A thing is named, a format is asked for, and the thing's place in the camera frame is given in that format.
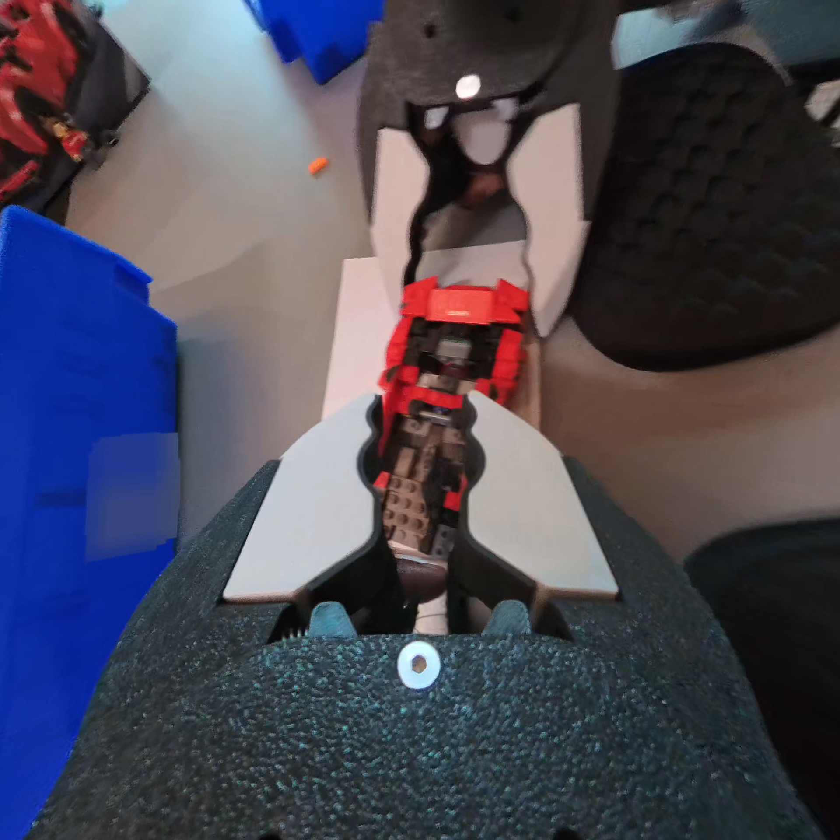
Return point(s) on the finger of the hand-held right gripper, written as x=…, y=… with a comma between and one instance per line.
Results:
x=554, y=210
x=391, y=197

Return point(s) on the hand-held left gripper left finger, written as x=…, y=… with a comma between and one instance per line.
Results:
x=302, y=525

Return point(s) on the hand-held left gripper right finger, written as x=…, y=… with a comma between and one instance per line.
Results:
x=538, y=525

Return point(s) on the red and black lego car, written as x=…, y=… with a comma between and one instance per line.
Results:
x=453, y=315

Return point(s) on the lego instruction booklet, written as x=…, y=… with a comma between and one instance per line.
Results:
x=355, y=328

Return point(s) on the blue plastic bin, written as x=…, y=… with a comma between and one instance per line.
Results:
x=66, y=460
x=322, y=33

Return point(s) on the orange lego piece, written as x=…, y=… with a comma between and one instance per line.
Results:
x=316, y=166

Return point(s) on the lego set box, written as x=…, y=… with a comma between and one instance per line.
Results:
x=53, y=92

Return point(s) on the black quilted chair seat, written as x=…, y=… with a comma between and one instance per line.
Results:
x=722, y=210
x=775, y=670

